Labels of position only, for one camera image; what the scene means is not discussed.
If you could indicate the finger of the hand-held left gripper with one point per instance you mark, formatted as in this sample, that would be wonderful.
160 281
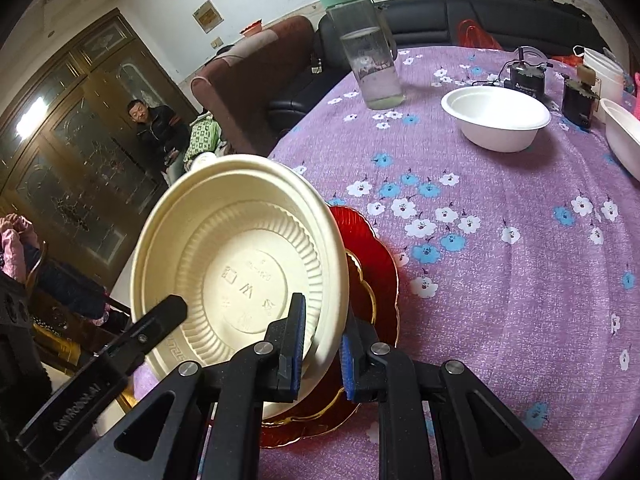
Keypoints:
135 340

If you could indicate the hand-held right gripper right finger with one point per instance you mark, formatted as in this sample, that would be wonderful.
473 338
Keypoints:
348 370

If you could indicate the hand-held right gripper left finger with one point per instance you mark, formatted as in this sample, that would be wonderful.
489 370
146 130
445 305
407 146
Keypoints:
298 345

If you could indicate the red plate with gold rim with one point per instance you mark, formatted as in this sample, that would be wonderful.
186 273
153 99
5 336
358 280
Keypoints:
320 417

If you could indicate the cream ribbed plastic bowl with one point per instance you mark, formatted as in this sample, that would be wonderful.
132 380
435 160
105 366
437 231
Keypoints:
235 260

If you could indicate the wooden chair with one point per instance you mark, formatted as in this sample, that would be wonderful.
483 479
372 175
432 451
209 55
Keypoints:
70 300

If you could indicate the pink padded garment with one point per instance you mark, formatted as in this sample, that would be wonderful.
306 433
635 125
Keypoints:
17 245

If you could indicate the purple floral tablecloth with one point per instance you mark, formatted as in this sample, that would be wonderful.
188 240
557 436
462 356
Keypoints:
500 285

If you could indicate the wooden cabinet with glass doors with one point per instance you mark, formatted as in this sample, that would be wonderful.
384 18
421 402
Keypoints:
75 135

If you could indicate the green checked bag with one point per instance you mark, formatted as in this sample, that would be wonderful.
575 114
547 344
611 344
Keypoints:
201 137

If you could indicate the brown sofa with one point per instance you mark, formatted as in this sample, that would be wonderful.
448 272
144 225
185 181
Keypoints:
250 85

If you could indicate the clear bottle with green lid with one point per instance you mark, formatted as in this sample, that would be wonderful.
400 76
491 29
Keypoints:
367 45

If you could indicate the red basin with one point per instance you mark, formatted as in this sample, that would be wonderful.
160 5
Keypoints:
251 27

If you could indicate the black jar with brown cap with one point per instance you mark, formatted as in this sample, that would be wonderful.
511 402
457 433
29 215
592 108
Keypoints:
580 102

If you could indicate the black leather sofa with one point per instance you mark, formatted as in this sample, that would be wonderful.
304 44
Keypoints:
440 20

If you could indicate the orange plastic bag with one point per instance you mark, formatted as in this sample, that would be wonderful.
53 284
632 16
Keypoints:
475 35

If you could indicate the white plastic tub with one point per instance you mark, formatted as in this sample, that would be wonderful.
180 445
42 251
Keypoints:
602 77

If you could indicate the bottle in pink knitted sleeve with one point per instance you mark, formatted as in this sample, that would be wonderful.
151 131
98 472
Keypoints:
637 87

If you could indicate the wall calendar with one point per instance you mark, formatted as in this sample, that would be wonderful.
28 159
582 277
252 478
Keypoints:
207 16

